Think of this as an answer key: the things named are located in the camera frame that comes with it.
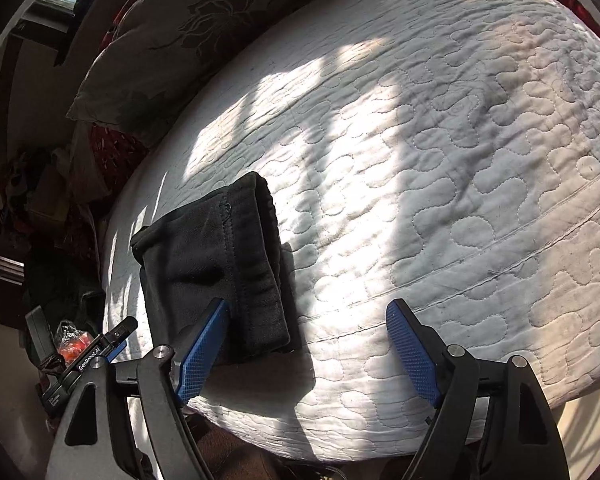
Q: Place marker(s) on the white quilted bed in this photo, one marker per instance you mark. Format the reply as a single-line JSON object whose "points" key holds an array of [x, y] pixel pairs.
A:
{"points": [[430, 185]]}

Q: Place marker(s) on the beige floral pillow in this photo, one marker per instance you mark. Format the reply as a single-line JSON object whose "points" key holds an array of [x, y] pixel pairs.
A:
{"points": [[180, 50]]}

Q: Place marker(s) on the cluttered clothes pile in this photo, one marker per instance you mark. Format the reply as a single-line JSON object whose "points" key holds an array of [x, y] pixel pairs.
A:
{"points": [[40, 195]]}

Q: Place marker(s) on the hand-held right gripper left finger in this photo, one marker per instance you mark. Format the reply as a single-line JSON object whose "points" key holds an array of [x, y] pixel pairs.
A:
{"points": [[202, 355]]}

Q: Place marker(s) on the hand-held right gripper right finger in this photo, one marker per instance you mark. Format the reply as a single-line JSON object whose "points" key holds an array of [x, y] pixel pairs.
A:
{"points": [[412, 355]]}

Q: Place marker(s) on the black pants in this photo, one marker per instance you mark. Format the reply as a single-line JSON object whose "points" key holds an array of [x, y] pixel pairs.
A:
{"points": [[220, 260]]}

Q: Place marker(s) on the clear bag with orange contents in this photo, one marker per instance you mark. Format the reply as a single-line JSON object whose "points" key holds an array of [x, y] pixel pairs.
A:
{"points": [[72, 345]]}

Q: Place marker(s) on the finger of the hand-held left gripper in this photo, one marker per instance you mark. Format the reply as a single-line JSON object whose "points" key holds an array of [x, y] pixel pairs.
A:
{"points": [[122, 332]]}

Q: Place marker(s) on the red patterned blanket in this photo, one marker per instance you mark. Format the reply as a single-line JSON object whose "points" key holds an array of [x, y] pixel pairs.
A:
{"points": [[115, 155]]}

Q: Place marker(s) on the dark green clothing pile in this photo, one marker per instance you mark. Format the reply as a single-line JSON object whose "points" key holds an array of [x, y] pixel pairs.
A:
{"points": [[60, 285]]}

